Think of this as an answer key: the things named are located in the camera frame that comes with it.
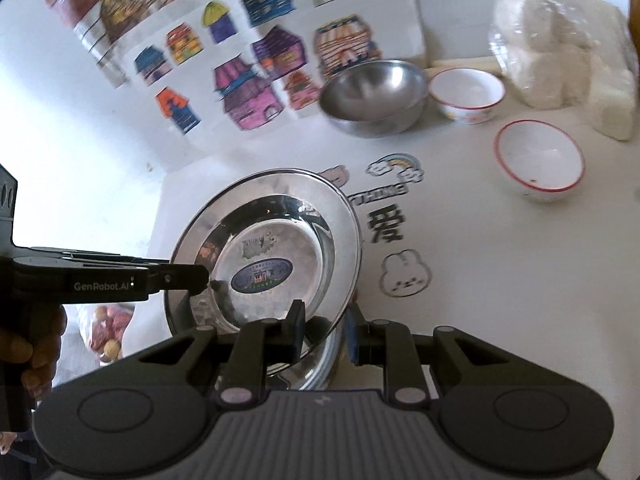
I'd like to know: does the steel plate with oval sticker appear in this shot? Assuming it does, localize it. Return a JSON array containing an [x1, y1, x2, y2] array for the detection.
[[163, 168, 363, 350]]

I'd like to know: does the plain steel plate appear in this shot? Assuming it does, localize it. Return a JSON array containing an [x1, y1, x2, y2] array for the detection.
[[264, 305, 352, 392]]

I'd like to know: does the bag of red fruit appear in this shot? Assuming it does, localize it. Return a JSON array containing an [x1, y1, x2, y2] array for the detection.
[[77, 304, 136, 368]]

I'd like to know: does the person's left hand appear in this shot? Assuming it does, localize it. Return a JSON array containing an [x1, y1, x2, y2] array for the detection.
[[0, 304, 69, 402]]

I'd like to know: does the white printed tablecloth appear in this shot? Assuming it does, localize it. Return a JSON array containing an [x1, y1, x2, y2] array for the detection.
[[120, 55, 640, 397]]

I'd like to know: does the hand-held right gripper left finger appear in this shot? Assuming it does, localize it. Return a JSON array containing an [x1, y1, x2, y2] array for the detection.
[[136, 300, 307, 407]]

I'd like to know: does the white bowl with red rim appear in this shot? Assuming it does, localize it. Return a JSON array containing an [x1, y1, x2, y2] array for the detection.
[[494, 119, 586, 204]]

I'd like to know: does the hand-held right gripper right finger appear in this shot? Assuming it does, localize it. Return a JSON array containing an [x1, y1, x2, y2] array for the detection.
[[345, 302, 507, 406]]

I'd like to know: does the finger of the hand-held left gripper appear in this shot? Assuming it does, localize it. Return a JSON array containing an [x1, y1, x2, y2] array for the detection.
[[134, 264, 210, 295], [59, 248, 173, 268]]

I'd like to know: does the colourful house drawing poster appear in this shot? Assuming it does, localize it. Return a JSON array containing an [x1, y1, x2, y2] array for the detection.
[[30, 0, 429, 136]]

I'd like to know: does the plastic bag of white rolls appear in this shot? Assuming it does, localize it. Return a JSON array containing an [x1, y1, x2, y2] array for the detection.
[[487, 0, 639, 142]]

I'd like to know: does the white bowl with printed side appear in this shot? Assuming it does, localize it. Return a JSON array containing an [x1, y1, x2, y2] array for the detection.
[[428, 67, 507, 125]]

